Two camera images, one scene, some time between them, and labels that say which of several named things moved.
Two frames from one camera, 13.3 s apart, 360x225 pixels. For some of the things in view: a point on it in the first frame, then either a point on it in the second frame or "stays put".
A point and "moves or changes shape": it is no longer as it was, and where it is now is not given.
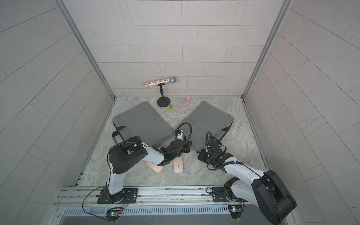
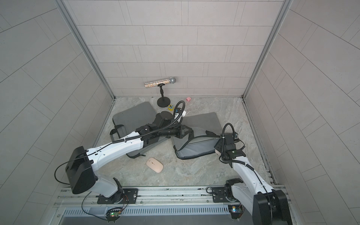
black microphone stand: x=163 y=101 stays put
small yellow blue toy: x=171 y=107 stays put
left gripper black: x=188 y=148 → x=180 y=131
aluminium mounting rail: x=79 y=196 stays put
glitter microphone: x=171 y=80 stays put
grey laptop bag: x=205 y=118 moves or changes shape
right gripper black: x=201 y=155 → x=218 y=145
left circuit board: x=113 y=213 stays put
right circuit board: x=236 y=210 stays put
